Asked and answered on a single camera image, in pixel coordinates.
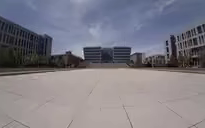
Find wide pale stone stairs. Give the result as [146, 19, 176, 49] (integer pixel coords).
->
[85, 62, 131, 70]

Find grey twin-wing building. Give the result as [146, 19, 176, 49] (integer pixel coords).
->
[82, 45, 132, 65]

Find pale concrete slab plaza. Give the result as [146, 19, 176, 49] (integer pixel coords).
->
[0, 67, 205, 128]

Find low brown building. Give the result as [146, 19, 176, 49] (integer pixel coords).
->
[51, 50, 85, 69]

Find small grey building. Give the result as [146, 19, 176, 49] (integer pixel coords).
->
[129, 52, 146, 66]

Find low pale building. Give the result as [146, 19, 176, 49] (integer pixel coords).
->
[145, 54, 168, 66]

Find narrow dark tall building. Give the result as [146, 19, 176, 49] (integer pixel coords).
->
[165, 34, 178, 64]

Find row of trees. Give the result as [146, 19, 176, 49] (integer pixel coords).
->
[0, 45, 52, 69]

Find long grey glass-fronted building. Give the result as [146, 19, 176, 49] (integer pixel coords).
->
[0, 11, 54, 58]

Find white multi-storey building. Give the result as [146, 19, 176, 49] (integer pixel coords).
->
[175, 19, 205, 67]

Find group of small trees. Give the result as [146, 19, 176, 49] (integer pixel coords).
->
[168, 45, 205, 68]

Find low stone border wall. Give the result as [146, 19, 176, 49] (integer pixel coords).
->
[0, 67, 78, 78]
[131, 66, 205, 75]

